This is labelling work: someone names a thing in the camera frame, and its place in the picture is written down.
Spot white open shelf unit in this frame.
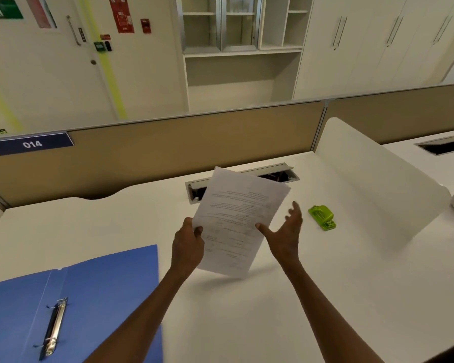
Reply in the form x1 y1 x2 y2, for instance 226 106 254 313
175 0 315 113

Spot person's left hand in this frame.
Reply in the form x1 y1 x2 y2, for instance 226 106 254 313
170 217 205 281

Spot person's right forearm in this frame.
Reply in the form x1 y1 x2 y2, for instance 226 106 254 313
279 257 385 363

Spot white cabinet with doors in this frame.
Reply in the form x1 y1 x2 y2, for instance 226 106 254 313
293 0 454 101

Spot grey desk cable hatch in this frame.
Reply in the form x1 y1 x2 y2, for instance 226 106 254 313
414 132 454 157
185 162 300 205

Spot person's right hand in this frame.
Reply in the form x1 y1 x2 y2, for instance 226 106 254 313
255 201 304 267

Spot beige partition panel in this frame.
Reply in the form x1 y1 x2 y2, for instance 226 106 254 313
0 101 326 208
312 82 454 152

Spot blue folder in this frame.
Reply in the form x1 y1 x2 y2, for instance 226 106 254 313
0 244 164 363

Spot red notice sign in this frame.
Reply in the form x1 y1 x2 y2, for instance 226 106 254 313
107 0 135 34

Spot silver door handle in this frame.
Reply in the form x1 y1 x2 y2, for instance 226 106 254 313
66 15 82 46

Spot pink poster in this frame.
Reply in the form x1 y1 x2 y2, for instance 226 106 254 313
24 0 58 29

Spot silver cabinet handle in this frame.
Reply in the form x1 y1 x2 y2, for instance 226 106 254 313
432 15 449 45
331 16 344 51
436 15 454 45
336 16 349 49
385 15 400 48
389 15 405 46

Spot white printed paper sheet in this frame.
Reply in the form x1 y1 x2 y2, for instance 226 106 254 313
191 166 292 279

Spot white door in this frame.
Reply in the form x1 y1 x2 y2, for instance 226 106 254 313
0 0 118 133

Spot green hole punch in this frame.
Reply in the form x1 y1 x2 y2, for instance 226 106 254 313
307 204 337 232

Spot small green wall sign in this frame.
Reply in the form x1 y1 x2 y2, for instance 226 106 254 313
0 0 24 20

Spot yellow-green tape strip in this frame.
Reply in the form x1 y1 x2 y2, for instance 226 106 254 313
75 0 129 122
0 71 25 134

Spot blue number sign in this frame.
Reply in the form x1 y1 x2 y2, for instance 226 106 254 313
0 132 75 157

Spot person's left forearm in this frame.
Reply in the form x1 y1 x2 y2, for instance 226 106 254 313
84 266 192 363

